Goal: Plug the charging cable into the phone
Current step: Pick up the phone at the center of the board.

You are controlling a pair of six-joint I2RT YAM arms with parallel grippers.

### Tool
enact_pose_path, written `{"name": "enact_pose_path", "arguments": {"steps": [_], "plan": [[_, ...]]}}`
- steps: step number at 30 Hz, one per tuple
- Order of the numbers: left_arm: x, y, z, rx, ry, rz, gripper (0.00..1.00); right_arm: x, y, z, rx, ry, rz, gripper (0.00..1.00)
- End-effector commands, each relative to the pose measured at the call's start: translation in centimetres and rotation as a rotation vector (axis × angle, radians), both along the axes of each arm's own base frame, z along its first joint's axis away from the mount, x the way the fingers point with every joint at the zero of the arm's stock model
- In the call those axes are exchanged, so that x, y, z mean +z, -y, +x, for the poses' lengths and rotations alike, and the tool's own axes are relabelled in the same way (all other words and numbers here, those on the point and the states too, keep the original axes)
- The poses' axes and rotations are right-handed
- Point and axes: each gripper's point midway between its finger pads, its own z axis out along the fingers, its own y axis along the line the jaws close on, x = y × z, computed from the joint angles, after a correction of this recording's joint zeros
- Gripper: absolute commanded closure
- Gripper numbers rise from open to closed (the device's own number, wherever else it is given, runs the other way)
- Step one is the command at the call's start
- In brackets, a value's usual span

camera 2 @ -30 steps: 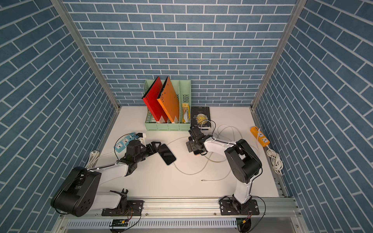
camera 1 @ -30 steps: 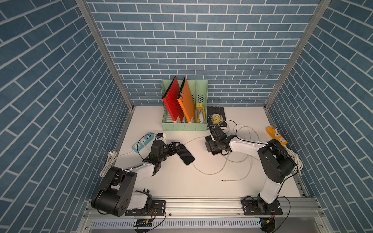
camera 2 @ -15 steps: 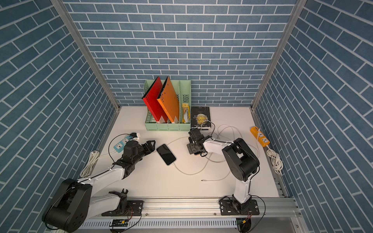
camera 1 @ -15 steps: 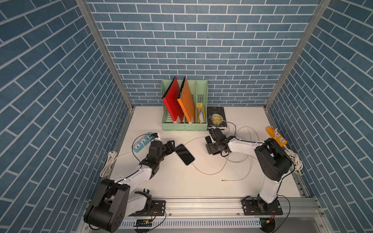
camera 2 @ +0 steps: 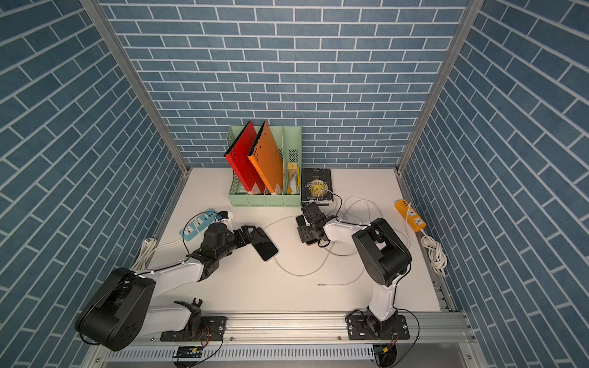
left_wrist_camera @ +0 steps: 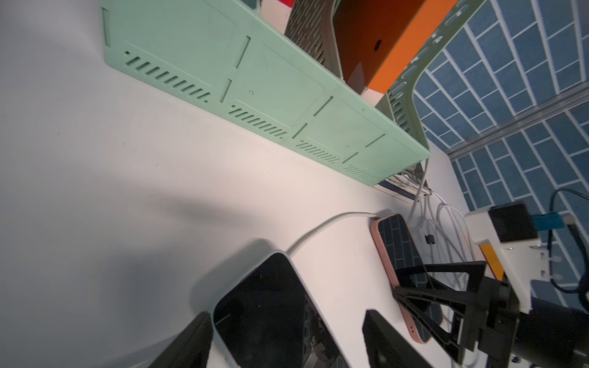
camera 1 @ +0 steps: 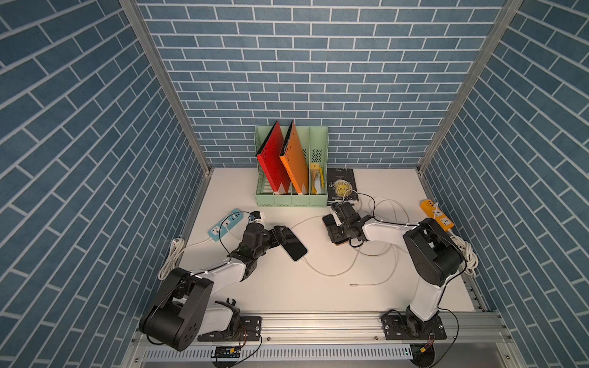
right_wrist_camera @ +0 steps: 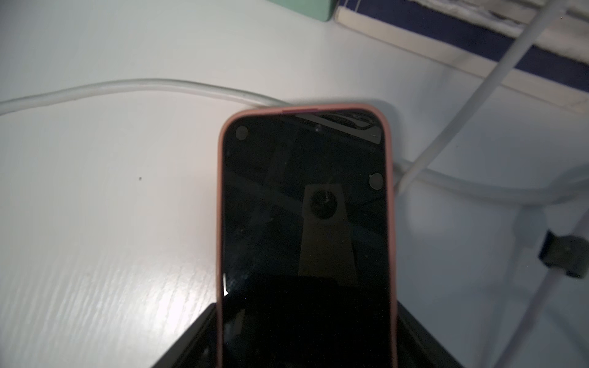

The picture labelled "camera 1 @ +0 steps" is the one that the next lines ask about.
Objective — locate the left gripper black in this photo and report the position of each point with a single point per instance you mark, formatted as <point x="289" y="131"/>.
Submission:
<point x="270" y="234"/>

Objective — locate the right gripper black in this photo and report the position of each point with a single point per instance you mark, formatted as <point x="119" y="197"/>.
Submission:
<point x="332" y="230"/>

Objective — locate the white case phone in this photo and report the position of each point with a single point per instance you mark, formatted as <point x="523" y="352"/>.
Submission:
<point x="290" y="242"/>

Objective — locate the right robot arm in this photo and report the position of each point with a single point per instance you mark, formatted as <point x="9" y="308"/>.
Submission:
<point x="435" y="257"/>

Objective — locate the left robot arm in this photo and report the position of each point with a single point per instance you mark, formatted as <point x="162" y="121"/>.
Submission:
<point x="183" y="309"/>

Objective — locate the teal power strip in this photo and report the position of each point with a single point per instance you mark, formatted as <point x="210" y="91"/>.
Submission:
<point x="224" y="227"/>

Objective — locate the black paperback book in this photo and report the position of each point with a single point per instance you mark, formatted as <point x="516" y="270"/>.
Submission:
<point x="341" y="185"/>

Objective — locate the yellow small booklet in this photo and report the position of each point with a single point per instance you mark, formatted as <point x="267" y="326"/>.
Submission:
<point x="317" y="179"/>

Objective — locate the orange power strip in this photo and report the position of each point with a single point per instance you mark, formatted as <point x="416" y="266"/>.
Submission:
<point x="432" y="210"/>

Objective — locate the red folder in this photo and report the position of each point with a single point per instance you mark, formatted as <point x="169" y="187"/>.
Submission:
<point x="268" y="156"/>

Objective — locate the orange folder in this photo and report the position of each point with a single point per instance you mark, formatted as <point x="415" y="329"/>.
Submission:
<point x="294" y="161"/>

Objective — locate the green plastic file organizer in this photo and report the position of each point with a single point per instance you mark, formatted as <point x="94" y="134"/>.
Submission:
<point x="314" y="142"/>

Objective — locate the black control board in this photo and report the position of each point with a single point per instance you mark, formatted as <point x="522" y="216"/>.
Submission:
<point x="225" y="353"/>

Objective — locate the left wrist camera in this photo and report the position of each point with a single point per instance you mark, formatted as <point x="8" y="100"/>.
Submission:
<point x="256" y="217"/>

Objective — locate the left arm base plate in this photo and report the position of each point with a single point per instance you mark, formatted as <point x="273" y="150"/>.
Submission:
<point x="244" y="329"/>

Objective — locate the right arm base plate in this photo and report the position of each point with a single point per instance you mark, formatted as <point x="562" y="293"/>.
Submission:
<point x="397" y="326"/>

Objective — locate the aluminium front rail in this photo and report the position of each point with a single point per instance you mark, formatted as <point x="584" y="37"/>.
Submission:
<point x="292" y="339"/>

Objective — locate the aluminium corner post left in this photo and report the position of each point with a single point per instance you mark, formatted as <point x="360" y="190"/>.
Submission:
<point x="139" y="26"/>

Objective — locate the aluminium corner post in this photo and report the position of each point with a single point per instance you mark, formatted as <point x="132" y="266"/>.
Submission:
<point x="499" y="28"/>
<point x="139" y="26"/>

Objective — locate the aluminium corner post right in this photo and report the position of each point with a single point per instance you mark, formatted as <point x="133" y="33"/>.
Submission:
<point x="499" y="28"/>

